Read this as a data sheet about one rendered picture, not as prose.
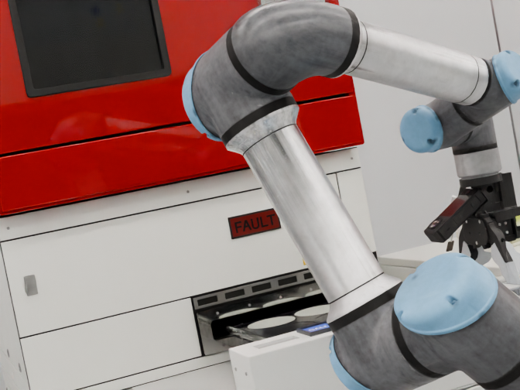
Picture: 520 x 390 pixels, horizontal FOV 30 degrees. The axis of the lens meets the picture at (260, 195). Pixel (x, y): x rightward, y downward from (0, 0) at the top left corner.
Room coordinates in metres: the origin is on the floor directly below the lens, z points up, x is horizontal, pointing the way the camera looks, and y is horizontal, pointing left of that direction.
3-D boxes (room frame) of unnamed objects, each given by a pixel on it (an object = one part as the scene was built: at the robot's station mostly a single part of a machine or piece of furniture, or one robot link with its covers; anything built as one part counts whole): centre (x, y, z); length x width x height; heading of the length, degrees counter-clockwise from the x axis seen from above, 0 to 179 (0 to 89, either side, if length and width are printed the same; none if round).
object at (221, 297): (2.13, -0.02, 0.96); 0.44 x 0.01 x 0.02; 110
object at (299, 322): (1.93, -0.11, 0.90); 0.34 x 0.34 x 0.01; 20
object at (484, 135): (1.64, -0.37, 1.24); 0.09 x 0.08 x 0.11; 133
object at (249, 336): (1.87, 0.06, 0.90); 0.37 x 0.01 x 0.01; 20
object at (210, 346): (2.13, -0.03, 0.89); 0.44 x 0.02 x 0.10; 110
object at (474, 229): (1.65, -0.38, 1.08); 0.09 x 0.08 x 0.12; 110
